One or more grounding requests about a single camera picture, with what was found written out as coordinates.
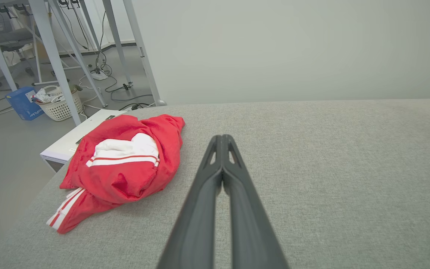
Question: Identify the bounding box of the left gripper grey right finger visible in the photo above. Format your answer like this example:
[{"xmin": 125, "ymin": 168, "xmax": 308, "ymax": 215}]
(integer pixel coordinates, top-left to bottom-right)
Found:
[{"xmin": 222, "ymin": 134, "xmax": 289, "ymax": 269}]

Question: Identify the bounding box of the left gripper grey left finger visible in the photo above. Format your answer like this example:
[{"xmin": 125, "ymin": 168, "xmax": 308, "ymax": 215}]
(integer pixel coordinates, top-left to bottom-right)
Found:
[{"xmin": 157, "ymin": 134, "xmax": 224, "ymax": 269}]

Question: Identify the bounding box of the red and white shirt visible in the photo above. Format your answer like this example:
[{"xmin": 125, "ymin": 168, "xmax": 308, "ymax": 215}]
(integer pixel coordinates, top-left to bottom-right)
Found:
[{"xmin": 46, "ymin": 114, "xmax": 186, "ymax": 235}]

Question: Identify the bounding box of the white plastic lattice basket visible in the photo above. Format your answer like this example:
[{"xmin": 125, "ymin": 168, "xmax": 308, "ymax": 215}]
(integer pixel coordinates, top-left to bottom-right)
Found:
[{"xmin": 36, "ymin": 85, "xmax": 85, "ymax": 122}]

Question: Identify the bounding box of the white partition panel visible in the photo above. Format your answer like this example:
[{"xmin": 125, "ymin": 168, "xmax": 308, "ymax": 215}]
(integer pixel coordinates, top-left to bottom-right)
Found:
[{"xmin": 123, "ymin": 0, "xmax": 430, "ymax": 106}]

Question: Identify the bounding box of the white crumpled bundle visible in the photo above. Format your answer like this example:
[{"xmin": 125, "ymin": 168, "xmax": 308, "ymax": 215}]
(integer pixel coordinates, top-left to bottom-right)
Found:
[{"xmin": 31, "ymin": 88, "xmax": 66, "ymax": 104}]

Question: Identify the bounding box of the white slanted metal leg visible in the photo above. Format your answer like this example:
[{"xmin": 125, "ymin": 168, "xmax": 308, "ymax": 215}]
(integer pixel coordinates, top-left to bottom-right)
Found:
[{"xmin": 102, "ymin": 0, "xmax": 133, "ymax": 87}]

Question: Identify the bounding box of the blue cardboard box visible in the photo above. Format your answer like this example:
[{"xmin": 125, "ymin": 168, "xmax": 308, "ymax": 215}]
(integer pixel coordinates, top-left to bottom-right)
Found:
[{"xmin": 5, "ymin": 87, "xmax": 44, "ymax": 121}]

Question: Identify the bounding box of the grey office chair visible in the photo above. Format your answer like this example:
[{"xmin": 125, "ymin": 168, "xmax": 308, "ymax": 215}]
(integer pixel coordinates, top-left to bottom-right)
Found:
[{"xmin": 0, "ymin": 7, "xmax": 38, "ymax": 88}]

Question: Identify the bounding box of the black floor cable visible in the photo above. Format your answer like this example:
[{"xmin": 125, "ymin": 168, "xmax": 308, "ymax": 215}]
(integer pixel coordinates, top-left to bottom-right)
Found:
[{"xmin": 105, "ymin": 75, "xmax": 153, "ymax": 104}]

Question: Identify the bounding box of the white metal desk frame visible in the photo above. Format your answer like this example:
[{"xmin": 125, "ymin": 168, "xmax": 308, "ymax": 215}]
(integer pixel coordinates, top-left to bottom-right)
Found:
[{"xmin": 0, "ymin": 0, "xmax": 108, "ymax": 126}]

